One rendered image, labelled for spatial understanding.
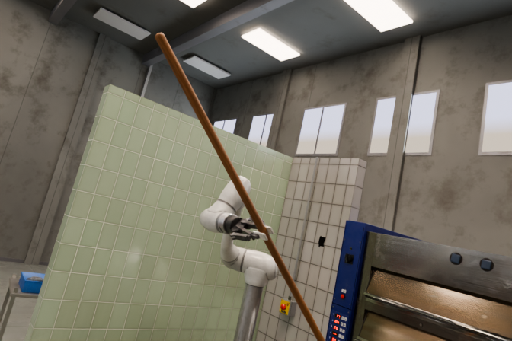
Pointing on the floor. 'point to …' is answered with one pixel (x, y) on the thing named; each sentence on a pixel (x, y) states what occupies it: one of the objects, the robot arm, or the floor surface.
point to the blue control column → (353, 237)
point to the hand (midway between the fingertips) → (263, 232)
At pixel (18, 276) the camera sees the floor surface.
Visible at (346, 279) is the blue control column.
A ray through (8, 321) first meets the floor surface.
